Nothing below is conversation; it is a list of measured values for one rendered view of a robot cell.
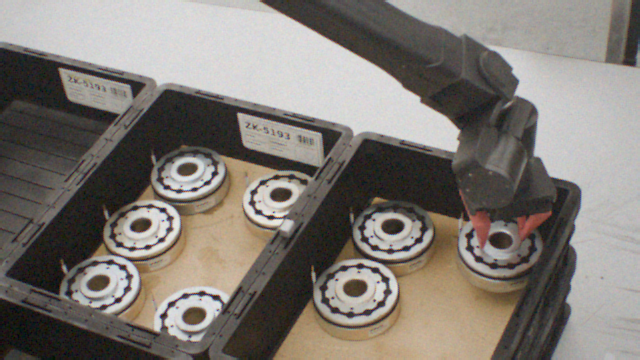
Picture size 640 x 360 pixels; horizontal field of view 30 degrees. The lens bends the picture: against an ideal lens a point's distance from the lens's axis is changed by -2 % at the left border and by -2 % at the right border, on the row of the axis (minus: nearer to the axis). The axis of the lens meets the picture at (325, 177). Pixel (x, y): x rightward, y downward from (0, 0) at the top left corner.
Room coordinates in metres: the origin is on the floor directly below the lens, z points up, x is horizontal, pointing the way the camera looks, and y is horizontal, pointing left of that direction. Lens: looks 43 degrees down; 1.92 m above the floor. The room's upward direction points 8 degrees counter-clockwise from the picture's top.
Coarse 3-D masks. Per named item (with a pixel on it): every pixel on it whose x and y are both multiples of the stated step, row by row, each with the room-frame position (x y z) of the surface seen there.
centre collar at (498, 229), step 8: (496, 232) 0.98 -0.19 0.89; (504, 232) 0.98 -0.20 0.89; (512, 232) 0.98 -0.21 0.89; (488, 240) 0.97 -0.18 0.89; (512, 240) 0.97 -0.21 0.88; (520, 240) 0.96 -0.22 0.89; (488, 248) 0.96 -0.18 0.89; (512, 248) 0.95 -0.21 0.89; (520, 248) 0.96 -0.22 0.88; (496, 256) 0.95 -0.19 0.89; (504, 256) 0.94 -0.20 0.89
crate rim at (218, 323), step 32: (160, 96) 1.28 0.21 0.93; (192, 96) 1.27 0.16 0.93; (224, 96) 1.26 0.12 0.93; (128, 128) 1.22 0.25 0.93; (320, 128) 1.17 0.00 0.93; (96, 160) 1.16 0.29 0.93; (64, 192) 1.11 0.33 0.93; (32, 288) 0.95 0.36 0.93; (96, 320) 0.89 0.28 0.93; (224, 320) 0.86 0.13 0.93; (192, 352) 0.82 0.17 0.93
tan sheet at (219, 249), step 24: (240, 168) 1.22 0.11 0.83; (264, 168) 1.21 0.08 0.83; (144, 192) 1.20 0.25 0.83; (240, 192) 1.17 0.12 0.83; (192, 216) 1.14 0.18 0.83; (216, 216) 1.13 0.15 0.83; (240, 216) 1.13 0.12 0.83; (192, 240) 1.09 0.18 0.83; (216, 240) 1.09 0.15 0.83; (240, 240) 1.08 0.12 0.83; (192, 264) 1.05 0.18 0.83; (216, 264) 1.05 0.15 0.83; (240, 264) 1.04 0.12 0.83; (168, 288) 1.01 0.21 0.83; (216, 288) 1.00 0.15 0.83; (144, 312) 0.98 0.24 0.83
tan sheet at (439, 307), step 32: (448, 224) 1.06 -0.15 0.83; (352, 256) 1.03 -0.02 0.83; (448, 256) 1.01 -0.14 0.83; (416, 288) 0.96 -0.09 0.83; (448, 288) 0.95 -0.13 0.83; (416, 320) 0.91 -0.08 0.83; (448, 320) 0.90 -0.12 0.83; (480, 320) 0.90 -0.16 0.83; (288, 352) 0.89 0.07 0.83; (320, 352) 0.88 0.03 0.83; (352, 352) 0.88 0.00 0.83; (384, 352) 0.87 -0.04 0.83; (416, 352) 0.86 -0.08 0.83; (448, 352) 0.86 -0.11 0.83; (480, 352) 0.85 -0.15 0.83
